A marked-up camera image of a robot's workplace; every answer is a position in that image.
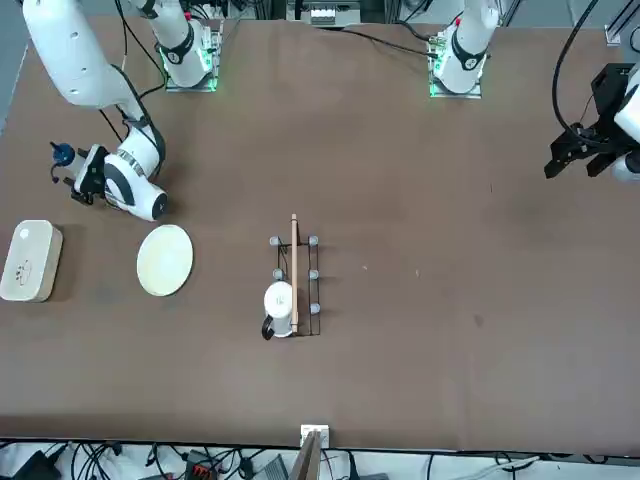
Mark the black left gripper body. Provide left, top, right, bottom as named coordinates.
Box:
left=579, top=63, right=636, bottom=151

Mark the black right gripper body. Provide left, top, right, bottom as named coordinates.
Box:
left=74, top=144, right=109, bottom=199

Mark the round white plate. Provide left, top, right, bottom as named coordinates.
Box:
left=136, top=224, right=195, bottom=298

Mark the large black power adapter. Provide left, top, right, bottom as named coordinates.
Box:
left=9, top=449, right=64, bottom=480

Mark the white power strip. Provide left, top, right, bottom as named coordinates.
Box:
left=302, top=0, right=362, bottom=27

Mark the black red electronic device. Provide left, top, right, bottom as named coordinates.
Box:
left=185, top=452, right=221, bottom=480

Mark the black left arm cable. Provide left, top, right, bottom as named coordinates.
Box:
left=551, top=0, right=601, bottom=146

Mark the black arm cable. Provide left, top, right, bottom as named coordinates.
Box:
left=97, top=0, right=169, bottom=184
left=551, top=0, right=601, bottom=146

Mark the aluminium frame rail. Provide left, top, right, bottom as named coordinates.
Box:
left=603, top=0, right=640, bottom=47

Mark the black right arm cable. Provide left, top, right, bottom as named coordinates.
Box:
left=97, top=0, right=169, bottom=184

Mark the long black base cable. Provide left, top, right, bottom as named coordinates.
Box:
left=319, top=23, right=437, bottom=57

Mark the white mug black handle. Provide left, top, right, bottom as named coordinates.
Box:
left=260, top=279, right=297, bottom=341

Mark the black wire cup rack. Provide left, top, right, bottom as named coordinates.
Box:
left=268, top=213, right=324, bottom=339

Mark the white post foot bracket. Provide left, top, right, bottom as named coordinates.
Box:
left=300, top=424, right=332, bottom=447

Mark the aluminium profile post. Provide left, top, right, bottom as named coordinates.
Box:
left=289, top=428, right=324, bottom=480

